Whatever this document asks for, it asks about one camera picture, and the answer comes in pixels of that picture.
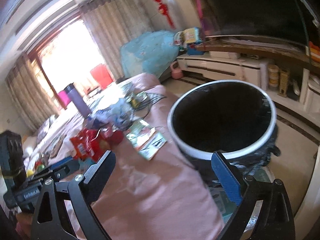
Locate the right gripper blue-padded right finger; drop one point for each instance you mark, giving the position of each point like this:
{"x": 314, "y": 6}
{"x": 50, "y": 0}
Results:
{"x": 275, "y": 220}

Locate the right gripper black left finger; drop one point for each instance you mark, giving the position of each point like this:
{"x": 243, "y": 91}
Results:
{"x": 51, "y": 220}

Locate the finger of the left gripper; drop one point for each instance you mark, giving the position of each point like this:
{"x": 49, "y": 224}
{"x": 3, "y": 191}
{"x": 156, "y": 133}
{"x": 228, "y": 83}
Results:
{"x": 59, "y": 170}

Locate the orange snack bag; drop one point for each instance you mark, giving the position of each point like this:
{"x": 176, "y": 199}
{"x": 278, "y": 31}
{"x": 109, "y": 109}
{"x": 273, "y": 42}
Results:
{"x": 86, "y": 144}

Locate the white blue wrapper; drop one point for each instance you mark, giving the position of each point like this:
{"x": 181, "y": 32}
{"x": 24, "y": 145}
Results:
{"x": 119, "y": 115}

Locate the green milk carton box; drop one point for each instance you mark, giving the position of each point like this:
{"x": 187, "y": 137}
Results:
{"x": 145, "y": 139}

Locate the red tissue box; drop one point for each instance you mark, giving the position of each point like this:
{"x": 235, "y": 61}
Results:
{"x": 105, "y": 140}

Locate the white trash bin black liner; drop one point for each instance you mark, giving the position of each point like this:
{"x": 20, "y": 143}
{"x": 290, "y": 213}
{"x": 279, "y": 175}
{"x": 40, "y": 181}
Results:
{"x": 233, "y": 117}

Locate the magenta chair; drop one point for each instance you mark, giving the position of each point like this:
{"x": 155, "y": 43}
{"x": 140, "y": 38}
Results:
{"x": 64, "y": 98}

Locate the purple thermos bottle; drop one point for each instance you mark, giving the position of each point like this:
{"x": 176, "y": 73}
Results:
{"x": 77, "y": 99}

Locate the beige left curtain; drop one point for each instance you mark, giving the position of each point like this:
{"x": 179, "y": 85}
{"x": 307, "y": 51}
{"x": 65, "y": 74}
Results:
{"x": 31, "y": 101}

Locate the beige curtain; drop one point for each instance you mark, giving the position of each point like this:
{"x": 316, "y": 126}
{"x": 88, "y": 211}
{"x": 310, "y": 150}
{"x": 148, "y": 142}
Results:
{"x": 113, "y": 23}
{"x": 31, "y": 101}

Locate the pink tablecloth blanket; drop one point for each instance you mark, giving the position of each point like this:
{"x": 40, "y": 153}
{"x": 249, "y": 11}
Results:
{"x": 161, "y": 198}

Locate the green gold snack packet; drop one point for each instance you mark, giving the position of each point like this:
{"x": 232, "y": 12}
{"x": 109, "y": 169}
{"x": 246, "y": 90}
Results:
{"x": 136, "y": 99}

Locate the red chair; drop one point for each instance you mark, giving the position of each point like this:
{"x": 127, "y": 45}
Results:
{"x": 101, "y": 74}

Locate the white TV cabinet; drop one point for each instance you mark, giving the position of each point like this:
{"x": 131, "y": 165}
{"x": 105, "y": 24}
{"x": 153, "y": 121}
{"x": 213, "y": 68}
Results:
{"x": 251, "y": 71}

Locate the light blue folded cover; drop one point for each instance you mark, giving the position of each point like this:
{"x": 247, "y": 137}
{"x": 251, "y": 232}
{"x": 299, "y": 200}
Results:
{"x": 151, "y": 52}

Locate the pink kettlebell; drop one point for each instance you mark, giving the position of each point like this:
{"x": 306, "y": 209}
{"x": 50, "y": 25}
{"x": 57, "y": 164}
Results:
{"x": 176, "y": 72}

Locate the beige right curtain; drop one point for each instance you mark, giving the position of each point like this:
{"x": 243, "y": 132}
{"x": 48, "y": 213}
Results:
{"x": 113, "y": 23}

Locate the toy phone yellow blue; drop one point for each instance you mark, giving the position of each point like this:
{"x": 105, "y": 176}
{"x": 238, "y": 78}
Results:
{"x": 187, "y": 41}

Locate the black flat screen television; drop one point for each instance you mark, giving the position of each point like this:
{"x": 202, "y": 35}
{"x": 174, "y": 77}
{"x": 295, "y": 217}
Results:
{"x": 296, "y": 21}

